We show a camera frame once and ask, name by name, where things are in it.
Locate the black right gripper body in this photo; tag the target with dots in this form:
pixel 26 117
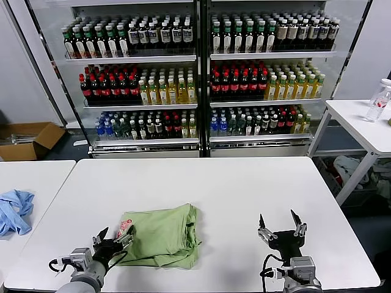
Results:
pixel 287 242

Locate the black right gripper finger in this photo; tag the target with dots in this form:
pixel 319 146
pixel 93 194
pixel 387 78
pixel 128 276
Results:
pixel 301 229
pixel 264 230

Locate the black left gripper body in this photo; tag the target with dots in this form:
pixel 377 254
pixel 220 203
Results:
pixel 105 250

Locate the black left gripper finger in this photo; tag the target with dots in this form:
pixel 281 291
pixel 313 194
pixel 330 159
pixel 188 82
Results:
pixel 102 234
pixel 125 235

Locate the light green polo shirt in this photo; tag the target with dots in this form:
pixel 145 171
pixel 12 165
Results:
pixel 165 232

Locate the dark laundry basket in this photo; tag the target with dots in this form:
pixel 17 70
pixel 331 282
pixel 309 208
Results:
pixel 325 175

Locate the crumpled white garment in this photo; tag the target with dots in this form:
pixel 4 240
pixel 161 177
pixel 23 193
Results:
pixel 345 166

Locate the crumpled light blue garment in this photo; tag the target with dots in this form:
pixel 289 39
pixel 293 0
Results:
pixel 15 213

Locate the crumpled pale green garment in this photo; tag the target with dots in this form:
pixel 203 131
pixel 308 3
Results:
pixel 382 184

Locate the small white floor object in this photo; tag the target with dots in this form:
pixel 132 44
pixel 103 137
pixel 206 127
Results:
pixel 80 142

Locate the white-cap dark drink bottle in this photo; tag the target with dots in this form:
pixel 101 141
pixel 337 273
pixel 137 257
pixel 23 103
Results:
pixel 133 130
pixel 274 124
pixel 265 124
pixel 142 130

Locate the blue drink bottle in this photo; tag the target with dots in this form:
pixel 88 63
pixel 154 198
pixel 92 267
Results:
pixel 107 129
pixel 99 129
pixel 223 127
pixel 214 127

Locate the white-label dark drink bottle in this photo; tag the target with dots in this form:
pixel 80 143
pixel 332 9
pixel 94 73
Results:
pixel 249 125
pixel 257 125

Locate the yellow juice bottle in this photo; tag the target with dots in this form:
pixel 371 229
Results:
pixel 152 95
pixel 319 88
pixel 182 94
pixel 191 93
pixel 192 128
pixel 143 95
pixel 298 123
pixel 281 89
pixel 290 89
pixel 184 128
pixel 271 90
pixel 306 123
pixel 310 88
pixel 172 94
pixel 162 94
pixel 300 89

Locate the clear green water bottle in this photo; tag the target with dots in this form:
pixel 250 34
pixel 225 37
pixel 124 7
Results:
pixel 124 129
pixel 232 126
pixel 241 126
pixel 115 129

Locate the red-cap cola bottle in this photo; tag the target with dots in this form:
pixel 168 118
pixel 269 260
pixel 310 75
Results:
pixel 114 88
pixel 84 90
pixel 290 122
pixel 282 122
pixel 225 87
pixel 94 89
pixel 176 126
pixel 124 88
pixel 234 86
pixel 104 89
pixel 244 86
pixel 168 126
pixel 262 86
pixel 133 88
pixel 253 86
pixel 215 87

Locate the beige-label dark drink bottle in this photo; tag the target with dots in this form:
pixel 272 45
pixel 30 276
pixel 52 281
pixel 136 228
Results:
pixel 282 33
pixel 292 33
pixel 303 32
pixel 313 32
pixel 150 128
pixel 323 32
pixel 333 31
pixel 159 128

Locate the open cardboard box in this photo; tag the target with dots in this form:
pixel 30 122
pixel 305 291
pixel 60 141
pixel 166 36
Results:
pixel 18 151

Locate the white side table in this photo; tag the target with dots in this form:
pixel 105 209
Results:
pixel 351 119

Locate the clear plastic packet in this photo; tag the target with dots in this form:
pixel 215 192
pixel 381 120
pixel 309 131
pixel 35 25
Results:
pixel 21 138

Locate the clear red-label water bottle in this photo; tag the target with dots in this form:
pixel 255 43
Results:
pixel 388 96
pixel 374 107

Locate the glass-door beverage display cabinet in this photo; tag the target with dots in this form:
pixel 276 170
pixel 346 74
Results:
pixel 272 55
pixel 131 58

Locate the green-cap dark tea bottle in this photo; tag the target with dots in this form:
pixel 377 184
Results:
pixel 238 39
pixel 112 45
pixel 90 45
pixel 101 45
pixel 80 45
pixel 270 39
pixel 249 39
pixel 69 45
pixel 123 44
pixel 260 39
pixel 216 39
pixel 227 39

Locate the navy-label dark drink bottle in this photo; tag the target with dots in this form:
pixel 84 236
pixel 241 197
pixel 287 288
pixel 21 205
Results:
pixel 187 34
pixel 165 35
pixel 153 36
pixel 143 36
pixel 133 37
pixel 176 34

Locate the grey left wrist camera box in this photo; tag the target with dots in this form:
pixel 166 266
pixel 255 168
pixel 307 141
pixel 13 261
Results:
pixel 81 258

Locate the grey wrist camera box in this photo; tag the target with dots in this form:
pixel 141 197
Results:
pixel 301 268
pixel 81 258

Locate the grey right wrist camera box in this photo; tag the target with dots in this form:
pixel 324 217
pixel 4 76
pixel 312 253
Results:
pixel 301 268

